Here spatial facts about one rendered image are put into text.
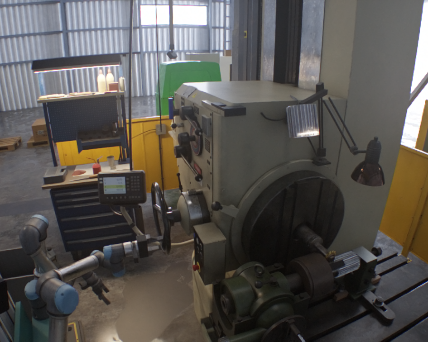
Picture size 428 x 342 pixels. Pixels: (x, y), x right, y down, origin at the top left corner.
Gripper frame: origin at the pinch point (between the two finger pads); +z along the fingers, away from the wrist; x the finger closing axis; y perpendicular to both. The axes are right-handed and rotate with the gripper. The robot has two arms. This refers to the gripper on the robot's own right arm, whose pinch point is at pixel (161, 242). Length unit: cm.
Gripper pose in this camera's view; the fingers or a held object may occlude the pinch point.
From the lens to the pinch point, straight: 163.7
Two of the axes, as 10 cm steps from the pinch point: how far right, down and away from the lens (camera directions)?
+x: -0.6, 8.4, 5.4
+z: 9.4, -1.4, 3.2
